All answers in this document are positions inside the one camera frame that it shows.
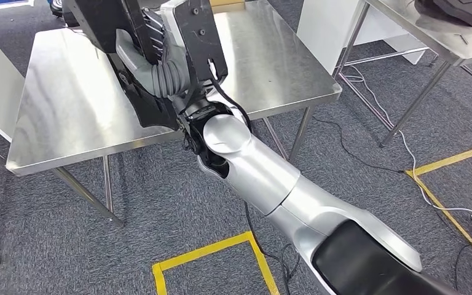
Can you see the small hex key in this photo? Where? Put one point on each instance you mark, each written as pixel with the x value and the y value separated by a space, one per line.
pixel 462 38

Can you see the black keypad device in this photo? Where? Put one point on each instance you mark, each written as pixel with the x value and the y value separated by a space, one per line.
pixel 464 10

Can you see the stainless steel workbench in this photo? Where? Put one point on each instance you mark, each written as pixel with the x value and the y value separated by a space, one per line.
pixel 443 40
pixel 77 102

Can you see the round black object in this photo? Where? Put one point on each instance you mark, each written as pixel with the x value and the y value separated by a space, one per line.
pixel 56 8

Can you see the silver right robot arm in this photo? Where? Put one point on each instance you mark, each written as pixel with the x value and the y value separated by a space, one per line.
pixel 260 171

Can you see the black slotted plastic part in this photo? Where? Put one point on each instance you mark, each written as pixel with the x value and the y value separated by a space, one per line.
pixel 89 24

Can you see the yellow floor tape square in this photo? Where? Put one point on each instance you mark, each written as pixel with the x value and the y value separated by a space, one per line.
pixel 203 251
pixel 443 161

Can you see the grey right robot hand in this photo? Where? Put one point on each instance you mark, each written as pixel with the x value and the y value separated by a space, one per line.
pixel 134 61

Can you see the cardboard box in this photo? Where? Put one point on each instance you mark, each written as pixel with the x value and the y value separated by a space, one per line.
pixel 228 5

